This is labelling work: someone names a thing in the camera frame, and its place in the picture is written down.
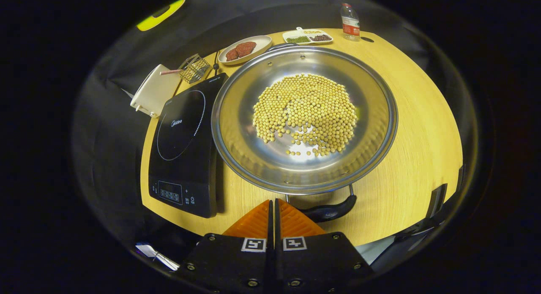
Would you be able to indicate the stainless steel pot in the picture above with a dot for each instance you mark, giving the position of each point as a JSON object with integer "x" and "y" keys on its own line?
{"x": 253, "y": 167}

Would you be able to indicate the pile of yellow soybeans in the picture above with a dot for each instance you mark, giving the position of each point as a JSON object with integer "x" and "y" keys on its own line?
{"x": 308, "y": 108}

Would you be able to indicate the round white plate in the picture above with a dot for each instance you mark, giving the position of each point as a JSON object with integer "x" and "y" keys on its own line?
{"x": 262, "y": 42}

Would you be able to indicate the white sheet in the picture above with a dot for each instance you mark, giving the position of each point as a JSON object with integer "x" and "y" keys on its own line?
{"x": 158, "y": 256}

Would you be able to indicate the white divided dish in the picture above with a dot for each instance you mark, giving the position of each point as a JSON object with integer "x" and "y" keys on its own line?
{"x": 296, "y": 32}

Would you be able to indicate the black induction cooktop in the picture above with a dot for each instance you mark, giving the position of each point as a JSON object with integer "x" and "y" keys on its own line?
{"x": 181, "y": 129}

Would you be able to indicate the dark red beans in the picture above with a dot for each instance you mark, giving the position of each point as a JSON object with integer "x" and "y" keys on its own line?
{"x": 321, "y": 38}

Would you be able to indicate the green mung beans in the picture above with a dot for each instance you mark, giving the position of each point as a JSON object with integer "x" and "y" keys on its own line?
{"x": 298, "y": 39}

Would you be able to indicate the white toaster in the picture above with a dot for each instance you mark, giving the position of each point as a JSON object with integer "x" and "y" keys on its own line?
{"x": 154, "y": 91}

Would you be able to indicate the dark furniture frame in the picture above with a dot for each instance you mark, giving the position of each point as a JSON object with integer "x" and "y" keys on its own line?
{"x": 437, "y": 199}

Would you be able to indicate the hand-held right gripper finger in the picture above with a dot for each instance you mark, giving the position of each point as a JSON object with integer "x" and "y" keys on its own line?
{"x": 277, "y": 226}
{"x": 271, "y": 226}

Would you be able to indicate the clear plastic water bottle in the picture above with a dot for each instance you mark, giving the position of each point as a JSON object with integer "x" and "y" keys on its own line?
{"x": 350, "y": 25}

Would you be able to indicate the red meat slices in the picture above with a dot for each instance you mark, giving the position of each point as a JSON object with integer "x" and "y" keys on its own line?
{"x": 243, "y": 50}

